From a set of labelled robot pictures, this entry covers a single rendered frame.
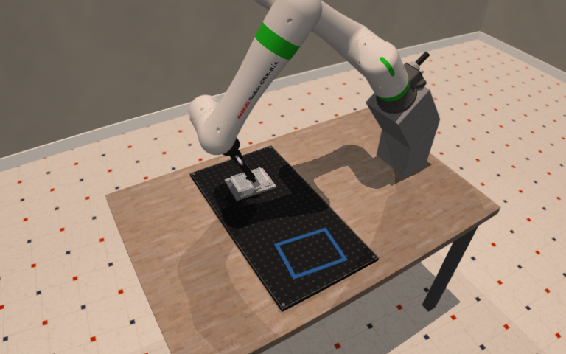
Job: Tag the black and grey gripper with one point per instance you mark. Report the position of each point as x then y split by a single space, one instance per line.
235 154

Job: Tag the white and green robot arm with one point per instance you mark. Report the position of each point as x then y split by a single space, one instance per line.
284 29

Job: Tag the blue tape outline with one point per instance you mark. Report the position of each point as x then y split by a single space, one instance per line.
294 276

